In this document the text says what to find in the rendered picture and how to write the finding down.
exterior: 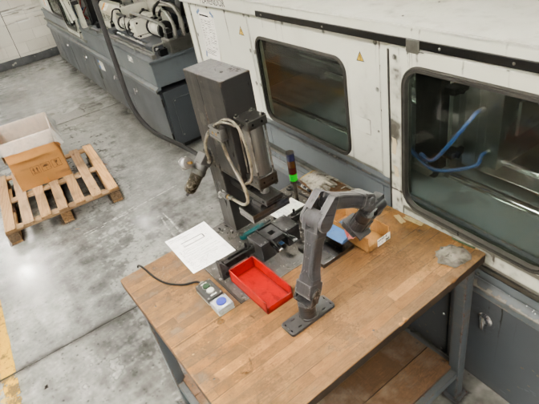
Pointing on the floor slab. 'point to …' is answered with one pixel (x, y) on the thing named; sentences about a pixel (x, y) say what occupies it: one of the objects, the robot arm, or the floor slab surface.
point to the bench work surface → (311, 351)
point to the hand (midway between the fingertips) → (349, 237)
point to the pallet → (13, 228)
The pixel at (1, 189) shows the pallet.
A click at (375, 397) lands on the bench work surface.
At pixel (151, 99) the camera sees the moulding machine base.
